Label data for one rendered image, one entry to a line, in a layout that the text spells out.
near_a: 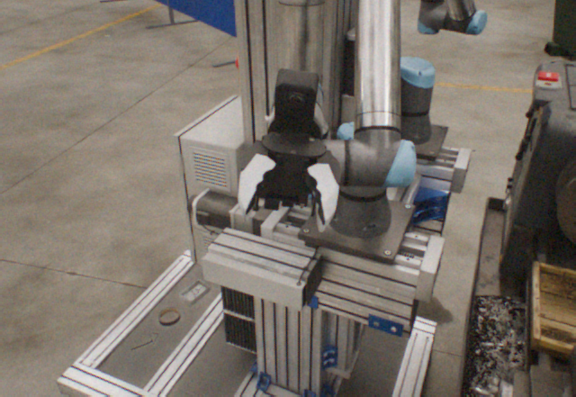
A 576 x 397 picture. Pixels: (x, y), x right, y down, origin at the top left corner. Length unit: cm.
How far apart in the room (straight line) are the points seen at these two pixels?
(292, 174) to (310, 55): 43
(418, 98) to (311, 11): 63
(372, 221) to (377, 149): 38
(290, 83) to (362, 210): 61
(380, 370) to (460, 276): 97
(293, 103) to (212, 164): 88
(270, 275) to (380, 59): 57
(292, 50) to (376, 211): 40
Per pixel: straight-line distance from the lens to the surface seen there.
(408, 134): 151
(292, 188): 57
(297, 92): 52
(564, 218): 159
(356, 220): 109
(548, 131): 163
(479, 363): 168
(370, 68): 80
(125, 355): 222
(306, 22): 93
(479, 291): 199
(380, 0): 85
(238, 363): 210
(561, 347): 138
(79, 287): 291
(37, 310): 287
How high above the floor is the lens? 185
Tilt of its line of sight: 31 degrees down
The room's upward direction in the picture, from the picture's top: straight up
